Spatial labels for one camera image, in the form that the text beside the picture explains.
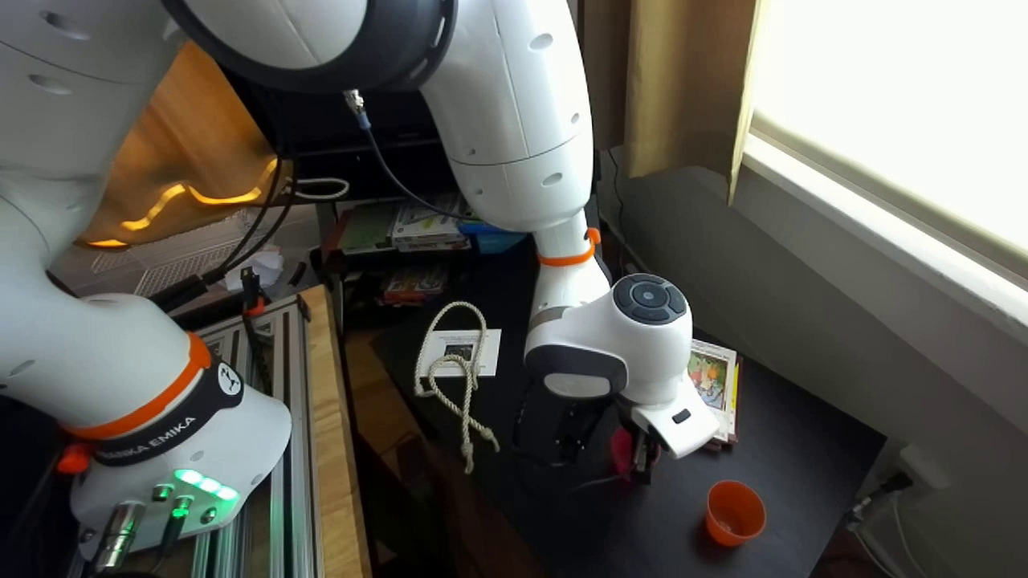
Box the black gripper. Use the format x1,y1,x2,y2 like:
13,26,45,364
518,370,663,489

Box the pink plastic cup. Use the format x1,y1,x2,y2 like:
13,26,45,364
700,479,771,553

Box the blue green drawing toy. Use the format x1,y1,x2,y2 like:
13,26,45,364
459,218,530,258

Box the wooden board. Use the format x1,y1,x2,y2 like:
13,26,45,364
302,281,377,578

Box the white printed box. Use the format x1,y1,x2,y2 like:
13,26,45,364
388,206,476,258

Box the green book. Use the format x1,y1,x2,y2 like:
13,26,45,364
339,201,403,258

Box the beige curtain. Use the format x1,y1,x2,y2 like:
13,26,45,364
576,0,766,206

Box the bright window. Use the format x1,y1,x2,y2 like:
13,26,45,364
741,0,1028,287

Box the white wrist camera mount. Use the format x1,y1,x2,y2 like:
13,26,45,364
626,381,722,461

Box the white paper bag rope handles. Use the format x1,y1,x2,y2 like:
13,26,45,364
413,300,506,479

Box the aluminium frame rail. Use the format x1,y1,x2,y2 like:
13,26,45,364
187,287,326,578

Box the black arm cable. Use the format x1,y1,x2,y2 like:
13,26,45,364
340,87,476,226

